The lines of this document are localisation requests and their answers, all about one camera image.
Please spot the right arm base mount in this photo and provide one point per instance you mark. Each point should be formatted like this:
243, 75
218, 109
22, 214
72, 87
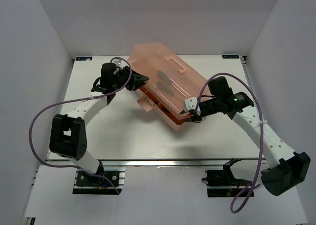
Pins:
229, 179

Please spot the large green screwdriver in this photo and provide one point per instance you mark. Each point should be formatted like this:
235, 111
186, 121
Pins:
167, 80

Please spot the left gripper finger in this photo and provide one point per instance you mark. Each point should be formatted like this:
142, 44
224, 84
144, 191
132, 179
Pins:
135, 84
136, 77

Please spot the pink plastic toolbox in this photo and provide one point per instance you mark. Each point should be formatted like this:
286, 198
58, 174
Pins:
147, 59

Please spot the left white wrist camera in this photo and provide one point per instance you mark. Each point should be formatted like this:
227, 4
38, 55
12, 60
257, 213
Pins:
117, 61

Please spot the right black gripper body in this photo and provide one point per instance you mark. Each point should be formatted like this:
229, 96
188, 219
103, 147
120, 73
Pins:
210, 106

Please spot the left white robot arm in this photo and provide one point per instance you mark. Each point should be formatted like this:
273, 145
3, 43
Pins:
68, 132

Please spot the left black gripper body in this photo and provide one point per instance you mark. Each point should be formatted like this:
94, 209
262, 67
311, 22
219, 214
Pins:
122, 79

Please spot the blue label sticker left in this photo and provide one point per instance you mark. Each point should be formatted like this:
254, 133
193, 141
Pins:
89, 58

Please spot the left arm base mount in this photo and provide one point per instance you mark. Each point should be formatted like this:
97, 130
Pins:
88, 185

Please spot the green flathead screwdriver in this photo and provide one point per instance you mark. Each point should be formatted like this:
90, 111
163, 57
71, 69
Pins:
169, 90

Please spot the blue label sticker right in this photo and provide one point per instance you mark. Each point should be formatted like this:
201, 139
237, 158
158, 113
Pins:
230, 56

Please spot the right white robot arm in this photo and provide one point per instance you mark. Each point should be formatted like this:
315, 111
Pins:
287, 168

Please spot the blue label sticker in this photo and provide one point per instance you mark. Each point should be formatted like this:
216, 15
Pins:
89, 58
230, 56

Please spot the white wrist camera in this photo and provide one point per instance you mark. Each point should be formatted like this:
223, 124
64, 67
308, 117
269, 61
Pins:
190, 104
117, 61

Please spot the aluminium table rail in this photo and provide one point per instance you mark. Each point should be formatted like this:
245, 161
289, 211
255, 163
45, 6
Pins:
169, 162

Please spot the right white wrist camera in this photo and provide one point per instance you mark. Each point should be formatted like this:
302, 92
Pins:
190, 104

